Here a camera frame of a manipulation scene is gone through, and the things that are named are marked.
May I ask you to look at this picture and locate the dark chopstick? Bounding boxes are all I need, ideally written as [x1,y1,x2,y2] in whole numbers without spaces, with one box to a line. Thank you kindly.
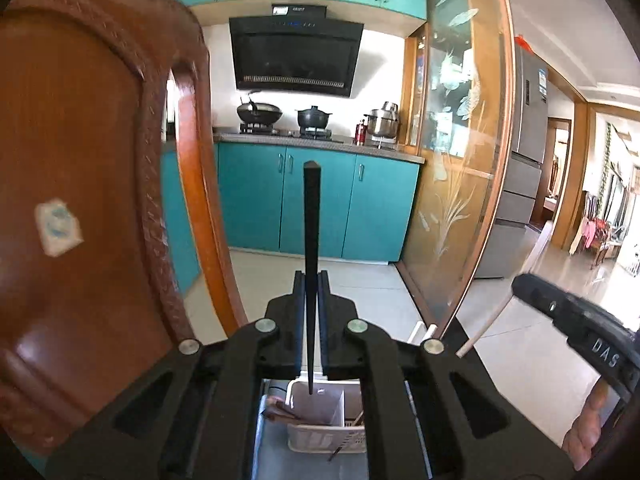
[327,410,365,462]

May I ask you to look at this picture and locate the person's right hand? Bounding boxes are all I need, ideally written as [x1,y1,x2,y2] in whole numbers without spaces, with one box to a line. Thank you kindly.
[561,382,611,472]

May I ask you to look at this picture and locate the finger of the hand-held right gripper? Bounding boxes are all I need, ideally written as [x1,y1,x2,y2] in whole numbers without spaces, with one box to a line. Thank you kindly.
[511,272,640,396]

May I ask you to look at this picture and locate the black gas stove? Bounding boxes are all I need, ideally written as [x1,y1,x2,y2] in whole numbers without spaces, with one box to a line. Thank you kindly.
[239,127,333,142]

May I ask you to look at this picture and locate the stainless steel pot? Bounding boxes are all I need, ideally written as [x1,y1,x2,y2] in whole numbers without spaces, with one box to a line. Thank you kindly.
[364,101,402,137]

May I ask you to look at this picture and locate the black lidded pot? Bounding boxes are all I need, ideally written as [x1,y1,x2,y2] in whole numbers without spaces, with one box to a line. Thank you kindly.
[295,105,333,130]

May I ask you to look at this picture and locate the grey refrigerator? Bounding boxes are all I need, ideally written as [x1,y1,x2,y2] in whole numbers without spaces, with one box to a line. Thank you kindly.
[472,42,551,281]

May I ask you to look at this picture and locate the teal base cabinets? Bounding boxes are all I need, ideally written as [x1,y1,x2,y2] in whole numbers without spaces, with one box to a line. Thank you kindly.
[160,137,421,296]

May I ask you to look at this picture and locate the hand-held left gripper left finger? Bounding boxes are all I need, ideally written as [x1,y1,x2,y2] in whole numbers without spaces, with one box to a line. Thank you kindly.
[45,270,307,480]

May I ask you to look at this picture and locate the green hanging vine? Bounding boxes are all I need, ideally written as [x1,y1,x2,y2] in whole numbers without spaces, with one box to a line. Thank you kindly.
[600,122,615,221]

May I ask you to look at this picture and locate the black wok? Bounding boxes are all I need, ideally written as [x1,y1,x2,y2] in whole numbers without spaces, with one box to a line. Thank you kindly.
[236,91,284,126]

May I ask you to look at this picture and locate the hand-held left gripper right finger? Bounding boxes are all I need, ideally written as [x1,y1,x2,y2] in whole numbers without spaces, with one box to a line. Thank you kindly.
[316,270,576,480]

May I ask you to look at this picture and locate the wood-framed glass sliding door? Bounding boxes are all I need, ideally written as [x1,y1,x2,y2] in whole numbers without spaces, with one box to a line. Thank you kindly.
[400,0,516,341]

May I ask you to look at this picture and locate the black chopstick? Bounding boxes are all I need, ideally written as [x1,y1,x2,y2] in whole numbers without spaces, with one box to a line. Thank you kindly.
[302,160,323,396]

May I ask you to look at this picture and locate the wooden chair back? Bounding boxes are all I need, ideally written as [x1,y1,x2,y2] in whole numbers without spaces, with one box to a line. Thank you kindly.
[0,0,251,461]

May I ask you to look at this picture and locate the white plastic utensil basket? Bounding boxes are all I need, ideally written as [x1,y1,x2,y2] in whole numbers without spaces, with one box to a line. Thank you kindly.
[286,379,368,456]

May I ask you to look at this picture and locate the wooden door frame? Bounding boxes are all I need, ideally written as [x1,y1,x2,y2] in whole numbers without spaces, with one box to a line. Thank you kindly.
[530,87,598,256]

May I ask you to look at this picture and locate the wooden chair with pink cloth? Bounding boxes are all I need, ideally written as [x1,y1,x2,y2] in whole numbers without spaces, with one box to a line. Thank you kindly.
[570,190,626,268]

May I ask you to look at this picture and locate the black range hood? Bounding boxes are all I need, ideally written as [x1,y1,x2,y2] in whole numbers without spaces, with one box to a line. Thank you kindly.
[229,4,365,99]

